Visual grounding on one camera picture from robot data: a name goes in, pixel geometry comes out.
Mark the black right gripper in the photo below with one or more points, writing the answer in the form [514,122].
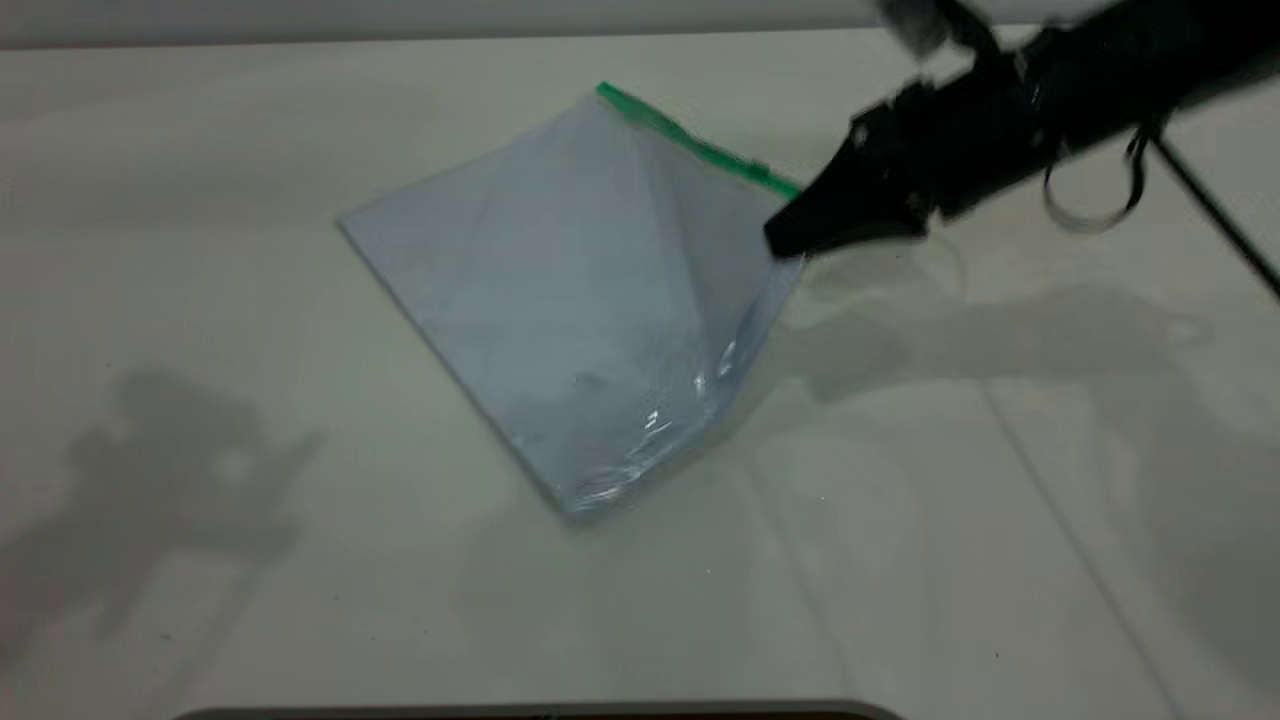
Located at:
[950,140]

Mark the green zipper slider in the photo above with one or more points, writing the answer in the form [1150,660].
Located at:
[757,168]

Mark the transparent bag with green zipper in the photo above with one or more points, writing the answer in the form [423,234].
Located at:
[580,300]

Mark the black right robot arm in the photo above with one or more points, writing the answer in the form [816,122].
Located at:
[1140,60]

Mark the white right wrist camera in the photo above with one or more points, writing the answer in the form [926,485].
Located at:
[925,25]

